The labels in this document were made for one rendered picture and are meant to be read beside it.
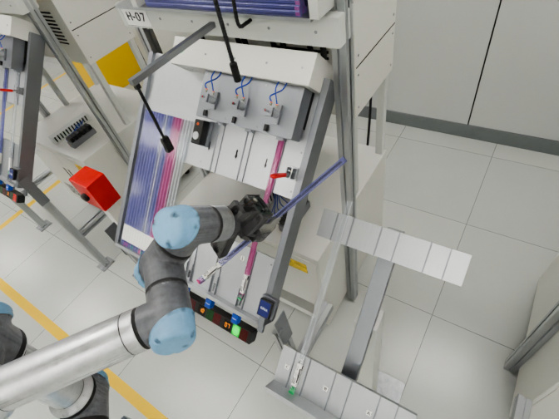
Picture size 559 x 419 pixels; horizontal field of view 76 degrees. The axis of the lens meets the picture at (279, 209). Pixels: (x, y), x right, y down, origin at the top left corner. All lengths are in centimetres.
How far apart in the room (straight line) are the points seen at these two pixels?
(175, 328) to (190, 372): 132
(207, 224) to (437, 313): 144
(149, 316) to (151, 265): 10
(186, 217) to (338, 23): 53
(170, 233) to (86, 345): 22
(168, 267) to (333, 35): 61
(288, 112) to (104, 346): 66
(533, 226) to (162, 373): 206
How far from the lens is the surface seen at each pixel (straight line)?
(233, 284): 113
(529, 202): 245
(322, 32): 91
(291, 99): 96
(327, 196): 147
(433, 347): 184
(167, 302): 64
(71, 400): 114
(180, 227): 62
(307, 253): 131
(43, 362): 73
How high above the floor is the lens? 170
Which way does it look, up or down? 48 degrees down
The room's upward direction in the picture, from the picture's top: 15 degrees counter-clockwise
